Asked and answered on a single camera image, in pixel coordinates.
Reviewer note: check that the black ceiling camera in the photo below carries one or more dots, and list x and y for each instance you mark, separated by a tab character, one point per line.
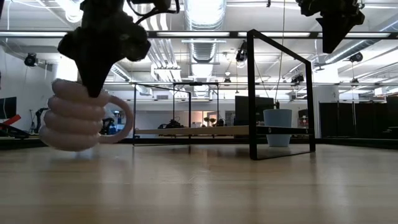
356	57
30	59
241	54

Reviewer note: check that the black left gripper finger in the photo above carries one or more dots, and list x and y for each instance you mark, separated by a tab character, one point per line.
92	77

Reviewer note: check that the thin black metal frame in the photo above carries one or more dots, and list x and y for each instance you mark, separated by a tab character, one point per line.
196	83

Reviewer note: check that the wooden shelf board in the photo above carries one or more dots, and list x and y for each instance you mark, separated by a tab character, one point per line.
192	130

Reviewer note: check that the light blue cup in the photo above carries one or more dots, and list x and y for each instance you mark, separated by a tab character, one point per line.
277	119

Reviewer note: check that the black table edge rail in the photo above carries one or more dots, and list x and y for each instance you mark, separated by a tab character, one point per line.
357	142

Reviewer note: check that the silver ceiling air duct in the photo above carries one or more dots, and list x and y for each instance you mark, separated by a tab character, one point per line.
203	18

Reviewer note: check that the red and black equipment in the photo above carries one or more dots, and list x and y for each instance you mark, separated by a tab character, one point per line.
11	121

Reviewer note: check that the black partition panels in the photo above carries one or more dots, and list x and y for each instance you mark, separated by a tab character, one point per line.
357	119

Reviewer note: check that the black computer monitor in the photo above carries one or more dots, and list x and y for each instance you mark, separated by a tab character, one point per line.
242	109

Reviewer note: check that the pale ribbed ceramic mug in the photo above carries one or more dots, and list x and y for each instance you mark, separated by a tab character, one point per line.
71	124

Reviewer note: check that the black metal shelf frame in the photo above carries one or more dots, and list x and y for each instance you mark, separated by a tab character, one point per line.
251	93

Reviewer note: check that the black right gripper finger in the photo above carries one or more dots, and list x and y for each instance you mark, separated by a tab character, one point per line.
332	34

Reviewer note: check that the black wall screen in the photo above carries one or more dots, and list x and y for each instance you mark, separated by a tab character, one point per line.
7	108

